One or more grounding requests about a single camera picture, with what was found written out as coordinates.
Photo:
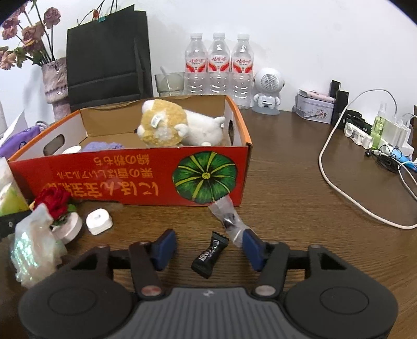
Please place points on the small black box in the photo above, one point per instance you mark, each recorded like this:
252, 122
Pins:
335, 88

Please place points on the red cardboard box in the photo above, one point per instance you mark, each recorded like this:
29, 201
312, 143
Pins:
130, 176

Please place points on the white power strip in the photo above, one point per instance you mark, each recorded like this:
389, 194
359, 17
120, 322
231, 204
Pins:
356, 135

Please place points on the purple tissue box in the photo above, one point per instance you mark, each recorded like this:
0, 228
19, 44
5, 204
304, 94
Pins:
19, 140

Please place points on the dried rose bouquet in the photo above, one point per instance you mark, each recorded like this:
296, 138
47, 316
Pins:
29, 32

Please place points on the black candy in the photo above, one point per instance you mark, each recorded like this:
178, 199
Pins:
208, 256

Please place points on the printed tin box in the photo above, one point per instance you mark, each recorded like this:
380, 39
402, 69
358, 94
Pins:
312, 112

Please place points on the black paper bag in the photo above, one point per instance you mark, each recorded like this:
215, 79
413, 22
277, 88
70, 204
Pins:
107, 58

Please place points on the green tissue packet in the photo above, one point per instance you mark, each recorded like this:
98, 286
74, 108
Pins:
13, 202

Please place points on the green spray bottle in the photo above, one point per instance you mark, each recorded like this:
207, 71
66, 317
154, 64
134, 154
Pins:
379, 130

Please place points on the yellow white plush toy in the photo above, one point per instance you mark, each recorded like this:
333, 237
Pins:
163, 120

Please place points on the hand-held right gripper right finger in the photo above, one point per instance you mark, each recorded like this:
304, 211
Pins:
252, 251

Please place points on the clear water bottle red label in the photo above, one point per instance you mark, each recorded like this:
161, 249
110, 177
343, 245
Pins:
242, 68
196, 65
219, 65

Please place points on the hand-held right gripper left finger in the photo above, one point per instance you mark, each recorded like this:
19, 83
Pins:
164, 248

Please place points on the clear wrapper with dark item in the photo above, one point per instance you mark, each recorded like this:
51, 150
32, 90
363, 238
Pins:
221, 208

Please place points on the purple ceramic vase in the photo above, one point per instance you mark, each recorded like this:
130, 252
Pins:
55, 84

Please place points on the glass cup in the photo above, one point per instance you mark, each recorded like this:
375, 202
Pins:
177, 83

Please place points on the white robot speaker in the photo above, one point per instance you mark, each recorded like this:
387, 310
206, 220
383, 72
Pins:
268, 81

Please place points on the spoon in cup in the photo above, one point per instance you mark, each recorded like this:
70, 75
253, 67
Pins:
166, 81

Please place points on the brown cardboard piece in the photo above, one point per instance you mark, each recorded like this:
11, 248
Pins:
414, 117

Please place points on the small white device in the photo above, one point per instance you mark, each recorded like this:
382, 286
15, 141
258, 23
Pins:
97, 221

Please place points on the pink flat device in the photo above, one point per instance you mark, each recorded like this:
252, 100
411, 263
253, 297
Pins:
316, 95

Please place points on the iridescent plastic bag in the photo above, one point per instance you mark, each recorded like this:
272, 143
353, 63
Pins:
32, 254

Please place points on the white charger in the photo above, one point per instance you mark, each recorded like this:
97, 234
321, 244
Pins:
395, 130
409, 140

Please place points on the red fabric rose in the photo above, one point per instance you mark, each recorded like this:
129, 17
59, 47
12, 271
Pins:
53, 198

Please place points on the tall black box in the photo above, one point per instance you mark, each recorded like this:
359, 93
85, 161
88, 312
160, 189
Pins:
341, 110

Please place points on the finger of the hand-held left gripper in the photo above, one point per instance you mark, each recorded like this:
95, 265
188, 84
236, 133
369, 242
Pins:
8, 226

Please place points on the white round base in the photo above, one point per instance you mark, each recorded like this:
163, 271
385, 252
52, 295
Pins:
70, 228

